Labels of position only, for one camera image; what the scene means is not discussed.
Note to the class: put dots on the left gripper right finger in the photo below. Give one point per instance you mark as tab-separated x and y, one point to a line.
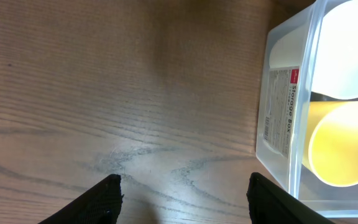
269	204

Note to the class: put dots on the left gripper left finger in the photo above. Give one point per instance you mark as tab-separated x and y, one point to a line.
101	204

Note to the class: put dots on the clear plastic storage box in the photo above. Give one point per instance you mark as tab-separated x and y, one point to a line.
285	98

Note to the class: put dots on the yellow plastic cup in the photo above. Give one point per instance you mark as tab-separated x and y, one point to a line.
331	142

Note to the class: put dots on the white plastic cup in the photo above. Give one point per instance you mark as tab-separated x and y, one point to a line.
335	71

